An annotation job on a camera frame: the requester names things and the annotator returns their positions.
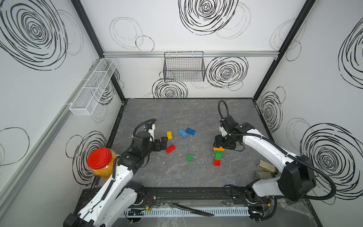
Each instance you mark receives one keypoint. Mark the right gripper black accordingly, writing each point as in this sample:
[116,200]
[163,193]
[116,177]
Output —
[217,143]

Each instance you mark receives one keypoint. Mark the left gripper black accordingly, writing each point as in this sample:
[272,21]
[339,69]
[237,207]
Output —
[159,147]

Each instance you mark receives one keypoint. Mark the orange long lego brick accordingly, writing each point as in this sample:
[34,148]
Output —
[219,149]

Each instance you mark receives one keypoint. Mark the green small lego brick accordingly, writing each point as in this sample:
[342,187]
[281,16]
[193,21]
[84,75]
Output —
[189,157]
[218,156]

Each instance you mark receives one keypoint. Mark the red small lego brick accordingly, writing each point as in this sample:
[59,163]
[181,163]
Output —
[217,162]

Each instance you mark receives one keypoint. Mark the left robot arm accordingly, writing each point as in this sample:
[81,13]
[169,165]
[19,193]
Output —
[125,167]

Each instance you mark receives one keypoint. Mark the red long lego brick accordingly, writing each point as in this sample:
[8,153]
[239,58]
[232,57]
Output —
[170,149]

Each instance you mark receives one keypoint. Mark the yellow lego brick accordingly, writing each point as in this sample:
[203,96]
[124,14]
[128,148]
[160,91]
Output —
[169,135]

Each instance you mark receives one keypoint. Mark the light blue lego brick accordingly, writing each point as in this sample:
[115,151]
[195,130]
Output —
[182,133]

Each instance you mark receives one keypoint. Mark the dark blue lego brick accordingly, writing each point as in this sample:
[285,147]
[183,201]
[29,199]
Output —
[190,131]

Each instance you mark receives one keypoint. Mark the glass bottle tan lid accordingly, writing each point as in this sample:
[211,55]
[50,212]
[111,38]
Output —
[267,167]

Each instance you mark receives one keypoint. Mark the glass jar green contents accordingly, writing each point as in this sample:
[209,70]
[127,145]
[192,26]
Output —
[263,175]

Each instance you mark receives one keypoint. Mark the red-lidded jar yellow contents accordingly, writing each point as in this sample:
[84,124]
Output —
[101,162]

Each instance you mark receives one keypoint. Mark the black knife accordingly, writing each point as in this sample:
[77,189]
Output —
[192,210]

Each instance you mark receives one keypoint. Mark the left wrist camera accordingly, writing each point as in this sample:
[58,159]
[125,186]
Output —
[149,127]

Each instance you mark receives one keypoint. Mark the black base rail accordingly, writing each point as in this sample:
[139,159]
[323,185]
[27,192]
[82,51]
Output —
[157,195]

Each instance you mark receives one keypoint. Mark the white slotted cable duct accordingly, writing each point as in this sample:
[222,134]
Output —
[174,212]

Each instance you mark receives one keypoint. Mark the black wire basket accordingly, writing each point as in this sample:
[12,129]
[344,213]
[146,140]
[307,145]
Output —
[184,66]

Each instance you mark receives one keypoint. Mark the clear plastic wall shelf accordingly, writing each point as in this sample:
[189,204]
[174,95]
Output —
[94,86]

